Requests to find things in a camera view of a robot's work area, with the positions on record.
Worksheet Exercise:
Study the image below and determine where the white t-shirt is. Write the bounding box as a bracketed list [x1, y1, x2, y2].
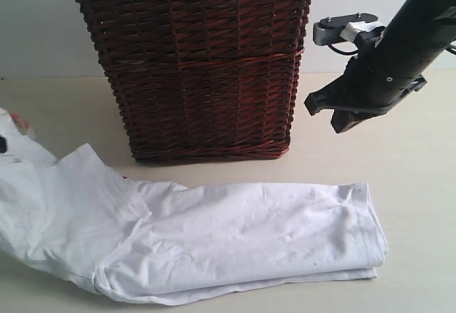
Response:
[1, 111, 388, 306]

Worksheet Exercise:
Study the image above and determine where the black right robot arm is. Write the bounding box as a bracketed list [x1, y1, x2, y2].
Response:
[304, 0, 455, 133]

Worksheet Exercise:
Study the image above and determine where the dark red wicker basket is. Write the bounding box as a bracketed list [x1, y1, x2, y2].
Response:
[76, 0, 311, 163]

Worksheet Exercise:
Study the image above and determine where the orange clothing tag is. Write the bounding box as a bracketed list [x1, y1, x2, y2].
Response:
[9, 112, 36, 140]

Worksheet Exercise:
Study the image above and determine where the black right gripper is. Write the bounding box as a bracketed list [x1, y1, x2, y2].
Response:
[304, 31, 428, 134]

